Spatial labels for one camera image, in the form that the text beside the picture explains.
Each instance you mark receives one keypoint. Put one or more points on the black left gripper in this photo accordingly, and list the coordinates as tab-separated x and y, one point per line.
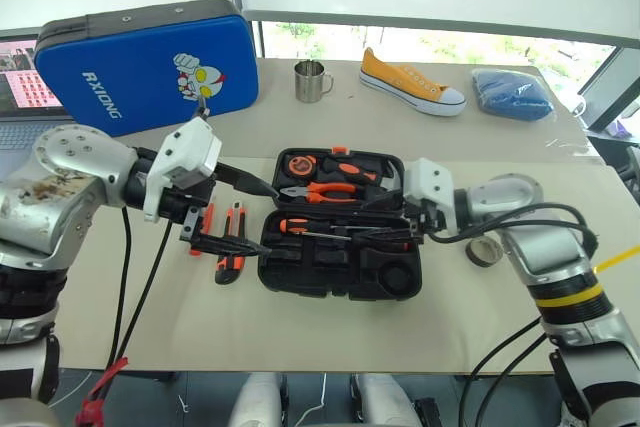
192	199

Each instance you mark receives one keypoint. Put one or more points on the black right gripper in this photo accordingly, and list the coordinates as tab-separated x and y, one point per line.
425	217

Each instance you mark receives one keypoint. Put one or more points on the small orange tool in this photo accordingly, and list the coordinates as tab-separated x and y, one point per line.
207	217

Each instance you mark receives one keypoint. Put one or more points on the orange black utility knife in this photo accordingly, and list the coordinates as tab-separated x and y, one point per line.
232	247

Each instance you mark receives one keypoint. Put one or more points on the black plastic tool case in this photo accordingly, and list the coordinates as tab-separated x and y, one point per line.
330	272

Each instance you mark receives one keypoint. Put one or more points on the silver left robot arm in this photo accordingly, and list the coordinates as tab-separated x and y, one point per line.
60	187

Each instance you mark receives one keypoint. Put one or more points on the slim orange black screwdriver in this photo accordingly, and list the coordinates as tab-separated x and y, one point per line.
295	225

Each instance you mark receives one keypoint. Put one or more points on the thick orange black screwdriver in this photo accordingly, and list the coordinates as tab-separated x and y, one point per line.
350	169

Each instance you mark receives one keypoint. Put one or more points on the orange black tape measure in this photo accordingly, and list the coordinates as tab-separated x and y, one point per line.
300	165

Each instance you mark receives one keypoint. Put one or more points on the grey tape roll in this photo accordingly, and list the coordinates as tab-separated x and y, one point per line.
482	252

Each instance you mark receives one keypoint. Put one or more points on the yellow canvas sneaker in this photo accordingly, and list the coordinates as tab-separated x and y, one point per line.
405	82

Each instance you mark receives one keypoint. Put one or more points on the stainless steel mug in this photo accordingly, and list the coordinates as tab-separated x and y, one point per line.
307	82

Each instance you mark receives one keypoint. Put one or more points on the blue cloth in plastic bag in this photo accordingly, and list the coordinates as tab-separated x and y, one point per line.
510	94

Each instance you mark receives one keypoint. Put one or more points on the white rounded shell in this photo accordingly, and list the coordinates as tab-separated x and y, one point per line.
255	399
385	399

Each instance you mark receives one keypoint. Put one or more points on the white mug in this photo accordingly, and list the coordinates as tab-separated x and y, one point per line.
579	106

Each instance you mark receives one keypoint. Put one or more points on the open laptop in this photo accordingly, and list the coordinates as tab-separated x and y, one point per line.
25	82

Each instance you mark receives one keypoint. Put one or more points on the dark computer monitor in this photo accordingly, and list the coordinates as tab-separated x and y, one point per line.
612	92

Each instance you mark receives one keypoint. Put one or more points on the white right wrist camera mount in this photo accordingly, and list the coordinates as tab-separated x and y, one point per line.
425	179

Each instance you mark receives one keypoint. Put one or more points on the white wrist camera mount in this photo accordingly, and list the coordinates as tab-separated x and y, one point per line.
425	179
187	147

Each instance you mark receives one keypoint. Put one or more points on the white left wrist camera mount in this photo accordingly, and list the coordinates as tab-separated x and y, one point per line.
187	147

